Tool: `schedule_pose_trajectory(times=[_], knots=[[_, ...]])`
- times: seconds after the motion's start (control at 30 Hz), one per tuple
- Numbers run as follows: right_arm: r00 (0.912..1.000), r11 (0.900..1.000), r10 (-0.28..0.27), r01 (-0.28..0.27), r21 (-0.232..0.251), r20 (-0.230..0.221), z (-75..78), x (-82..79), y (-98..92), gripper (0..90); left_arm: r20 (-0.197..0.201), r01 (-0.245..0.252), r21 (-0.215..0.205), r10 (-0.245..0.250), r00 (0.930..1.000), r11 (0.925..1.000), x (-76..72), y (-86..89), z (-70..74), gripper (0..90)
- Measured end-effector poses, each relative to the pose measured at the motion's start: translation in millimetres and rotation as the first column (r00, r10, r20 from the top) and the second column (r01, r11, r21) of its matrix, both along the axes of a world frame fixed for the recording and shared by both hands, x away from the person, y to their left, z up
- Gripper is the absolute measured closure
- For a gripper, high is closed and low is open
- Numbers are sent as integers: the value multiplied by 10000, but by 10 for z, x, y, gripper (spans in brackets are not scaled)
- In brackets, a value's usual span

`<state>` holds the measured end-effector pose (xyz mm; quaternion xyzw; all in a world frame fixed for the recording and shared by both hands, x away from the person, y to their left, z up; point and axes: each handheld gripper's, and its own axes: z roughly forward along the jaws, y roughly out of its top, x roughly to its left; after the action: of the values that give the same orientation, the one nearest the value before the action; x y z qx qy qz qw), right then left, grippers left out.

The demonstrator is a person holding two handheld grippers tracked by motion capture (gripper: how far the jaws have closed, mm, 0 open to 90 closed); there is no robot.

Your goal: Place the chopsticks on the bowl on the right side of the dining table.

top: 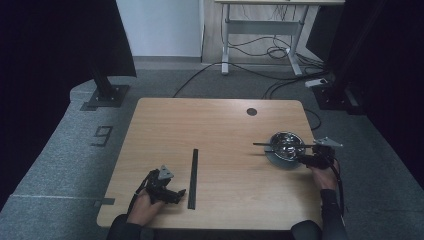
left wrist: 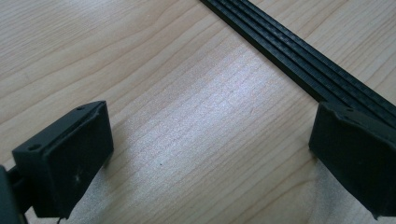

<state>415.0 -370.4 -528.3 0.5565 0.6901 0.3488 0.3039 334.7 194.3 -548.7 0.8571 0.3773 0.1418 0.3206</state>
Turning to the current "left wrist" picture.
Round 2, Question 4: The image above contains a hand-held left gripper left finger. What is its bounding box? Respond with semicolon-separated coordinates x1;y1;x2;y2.
12;100;115;220

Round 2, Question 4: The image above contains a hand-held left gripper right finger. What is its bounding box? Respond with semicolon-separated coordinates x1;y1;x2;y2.
308;101;396;220

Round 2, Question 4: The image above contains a long black bar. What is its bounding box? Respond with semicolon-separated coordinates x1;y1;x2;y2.
199;0;396;129

